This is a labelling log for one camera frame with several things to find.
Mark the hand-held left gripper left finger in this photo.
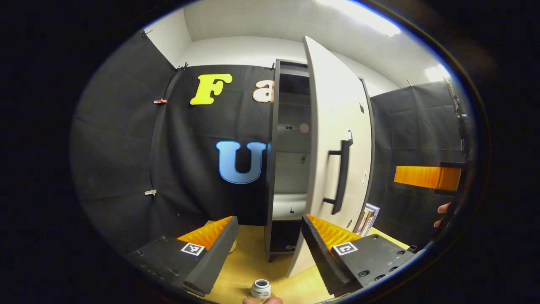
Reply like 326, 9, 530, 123
124, 216, 239, 297

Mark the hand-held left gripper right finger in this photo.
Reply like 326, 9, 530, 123
300, 214, 417, 297

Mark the clear plastic bottle green label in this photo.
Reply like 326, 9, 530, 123
247, 279, 275, 304

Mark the black cabinet door handle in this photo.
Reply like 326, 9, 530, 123
323, 132, 354, 215

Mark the beige cabinet door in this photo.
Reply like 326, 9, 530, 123
287, 36, 374, 278

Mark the beige book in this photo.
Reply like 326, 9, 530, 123
359, 208, 374, 236

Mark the blue grey book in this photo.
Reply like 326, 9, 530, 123
364, 204, 380, 235

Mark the small ceiling light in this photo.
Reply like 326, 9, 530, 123
424, 63, 450, 83

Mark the black backdrop cloth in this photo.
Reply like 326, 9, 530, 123
70, 30, 475, 254

